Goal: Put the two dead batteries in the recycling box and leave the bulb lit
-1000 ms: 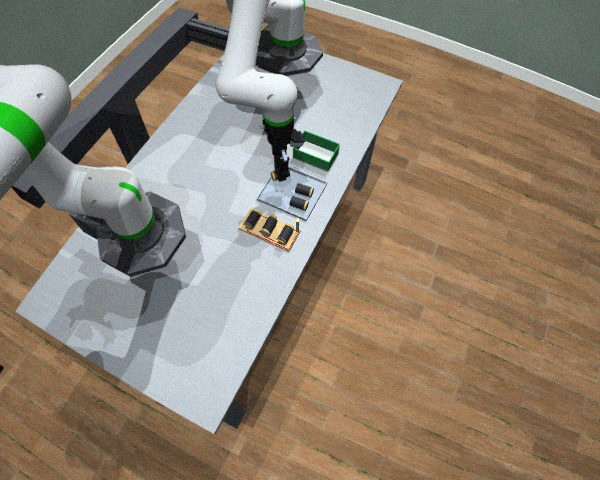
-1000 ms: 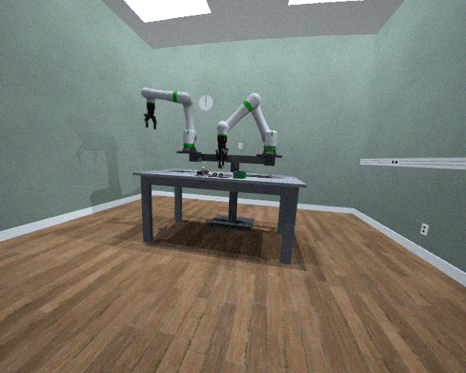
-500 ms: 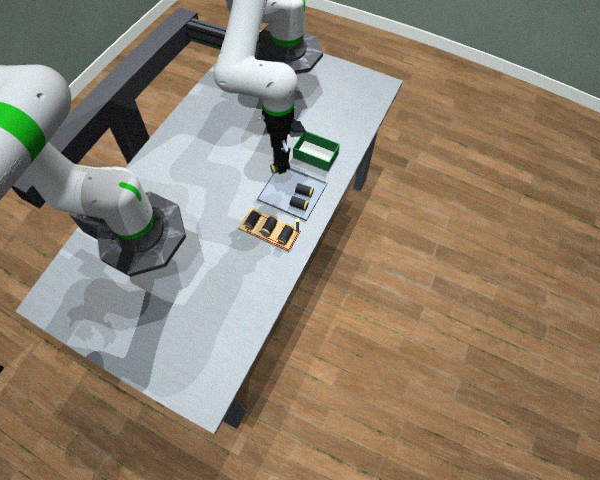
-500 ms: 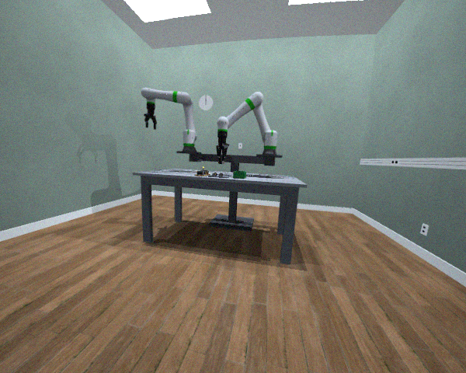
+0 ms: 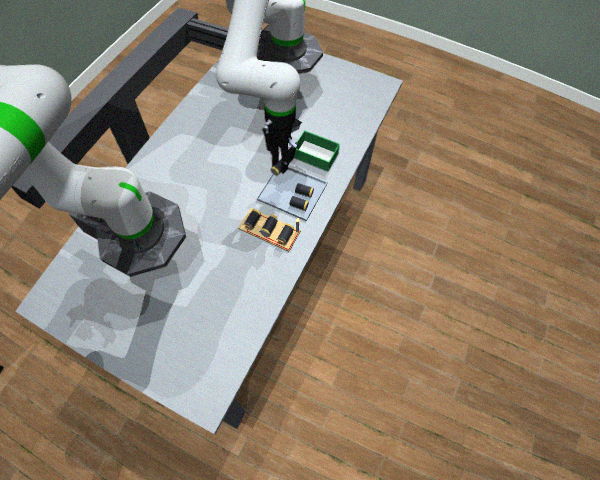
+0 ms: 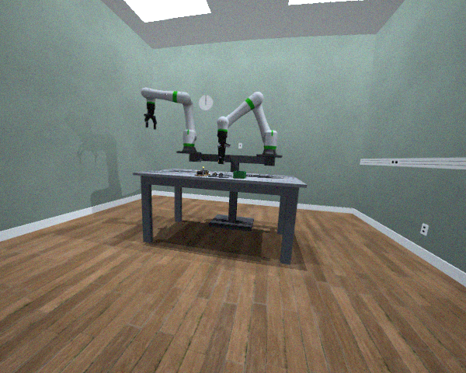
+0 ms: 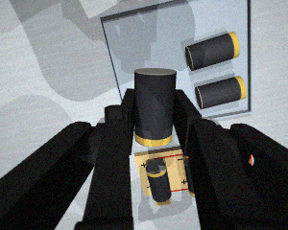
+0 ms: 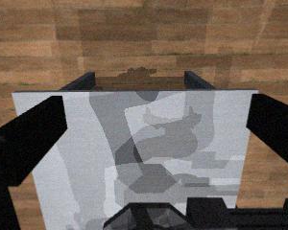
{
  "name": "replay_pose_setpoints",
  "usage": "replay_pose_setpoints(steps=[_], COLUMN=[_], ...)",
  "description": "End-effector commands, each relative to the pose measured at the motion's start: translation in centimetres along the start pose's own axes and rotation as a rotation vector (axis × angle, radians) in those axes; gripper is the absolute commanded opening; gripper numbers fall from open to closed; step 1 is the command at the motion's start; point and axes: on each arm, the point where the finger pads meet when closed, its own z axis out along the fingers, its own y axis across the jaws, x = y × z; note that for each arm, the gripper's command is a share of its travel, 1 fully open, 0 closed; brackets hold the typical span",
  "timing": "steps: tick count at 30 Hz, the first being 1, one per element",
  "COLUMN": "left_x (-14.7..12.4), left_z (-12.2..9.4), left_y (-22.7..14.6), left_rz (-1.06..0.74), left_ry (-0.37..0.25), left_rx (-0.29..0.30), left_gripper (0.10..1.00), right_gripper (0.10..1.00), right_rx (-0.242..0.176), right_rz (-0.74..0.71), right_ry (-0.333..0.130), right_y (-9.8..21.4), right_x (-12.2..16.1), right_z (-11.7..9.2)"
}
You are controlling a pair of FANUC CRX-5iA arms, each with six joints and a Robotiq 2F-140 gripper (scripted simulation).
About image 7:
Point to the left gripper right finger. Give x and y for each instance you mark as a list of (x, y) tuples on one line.
[(229, 190)]

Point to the tan battery holder board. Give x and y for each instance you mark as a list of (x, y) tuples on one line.
[(174, 161)]

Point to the dark grey battery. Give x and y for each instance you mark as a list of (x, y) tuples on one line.
[(154, 100), (189, 179), (221, 92), (159, 184), (212, 51)]

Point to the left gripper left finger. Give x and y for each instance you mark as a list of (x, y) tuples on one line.
[(36, 193)]

